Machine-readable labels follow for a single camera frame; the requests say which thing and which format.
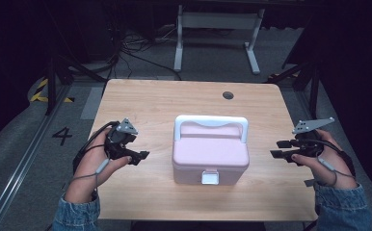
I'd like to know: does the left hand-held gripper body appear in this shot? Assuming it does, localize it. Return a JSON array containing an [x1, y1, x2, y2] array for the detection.
[[105, 117, 140, 161]]

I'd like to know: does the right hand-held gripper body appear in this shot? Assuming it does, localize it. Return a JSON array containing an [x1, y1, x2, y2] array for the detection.
[[289, 116, 335, 159]]

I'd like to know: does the person's right hand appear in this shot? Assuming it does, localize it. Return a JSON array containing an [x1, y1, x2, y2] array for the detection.
[[291, 129, 359, 191]]

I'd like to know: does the person's left hand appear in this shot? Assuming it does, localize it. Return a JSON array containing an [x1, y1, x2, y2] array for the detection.
[[66, 128, 133, 204]]

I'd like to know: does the black metal stand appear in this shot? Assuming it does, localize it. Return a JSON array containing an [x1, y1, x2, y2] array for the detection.
[[43, 47, 109, 116], [266, 61, 324, 120]]

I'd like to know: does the yellow black floor tape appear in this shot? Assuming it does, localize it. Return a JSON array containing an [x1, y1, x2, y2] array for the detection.
[[29, 78, 76, 104]]

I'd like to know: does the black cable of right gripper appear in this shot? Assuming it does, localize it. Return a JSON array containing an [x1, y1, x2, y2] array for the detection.
[[307, 138, 358, 178]]

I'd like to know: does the grey cable of right gripper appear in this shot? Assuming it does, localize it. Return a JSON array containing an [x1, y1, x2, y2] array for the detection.
[[316, 157, 356, 188]]

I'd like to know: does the grey cable of gripper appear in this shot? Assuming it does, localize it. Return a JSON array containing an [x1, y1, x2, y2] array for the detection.
[[316, 157, 356, 188], [67, 158, 112, 194]]

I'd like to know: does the grey cable of left gripper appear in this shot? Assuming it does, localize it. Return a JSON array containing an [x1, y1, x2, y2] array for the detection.
[[67, 158, 112, 194]]

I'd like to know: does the pink storage box white handle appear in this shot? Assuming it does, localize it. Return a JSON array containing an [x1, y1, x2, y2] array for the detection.
[[172, 114, 251, 187]]

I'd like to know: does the bundle of black floor cables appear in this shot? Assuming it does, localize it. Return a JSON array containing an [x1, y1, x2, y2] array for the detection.
[[109, 27, 182, 82]]

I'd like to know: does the grey metal floor rail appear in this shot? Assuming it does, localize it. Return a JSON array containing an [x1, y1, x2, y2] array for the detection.
[[0, 84, 74, 231]]

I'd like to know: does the white metal desk frame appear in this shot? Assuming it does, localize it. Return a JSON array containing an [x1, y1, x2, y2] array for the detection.
[[173, 4, 267, 76]]

